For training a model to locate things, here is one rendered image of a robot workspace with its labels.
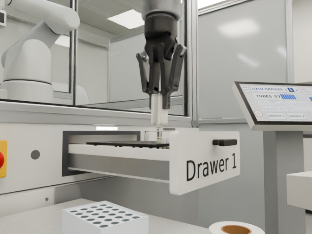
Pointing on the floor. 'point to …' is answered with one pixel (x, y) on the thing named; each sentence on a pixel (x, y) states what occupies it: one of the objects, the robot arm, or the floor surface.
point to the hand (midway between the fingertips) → (159, 109)
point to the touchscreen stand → (282, 159)
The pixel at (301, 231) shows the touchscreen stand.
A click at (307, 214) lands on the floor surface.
